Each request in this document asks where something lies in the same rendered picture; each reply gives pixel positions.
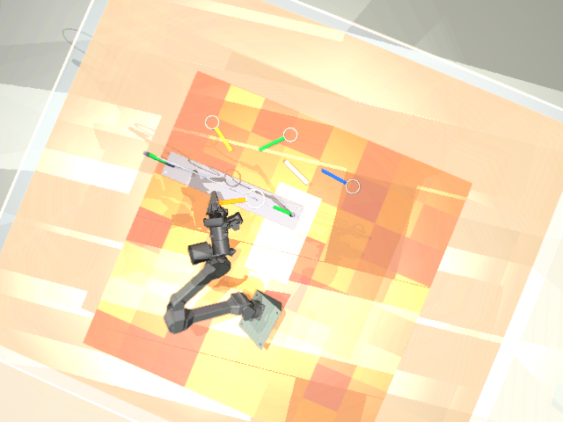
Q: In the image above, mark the orange long handle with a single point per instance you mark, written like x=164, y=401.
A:
x=224, y=202

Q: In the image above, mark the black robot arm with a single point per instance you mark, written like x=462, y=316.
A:
x=217, y=265

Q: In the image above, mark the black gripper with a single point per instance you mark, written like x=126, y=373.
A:
x=216, y=219

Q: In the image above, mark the yellow handle with grey loop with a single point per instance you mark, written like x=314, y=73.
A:
x=218, y=131

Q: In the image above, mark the white loop with green handle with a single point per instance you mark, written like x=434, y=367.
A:
x=278, y=140

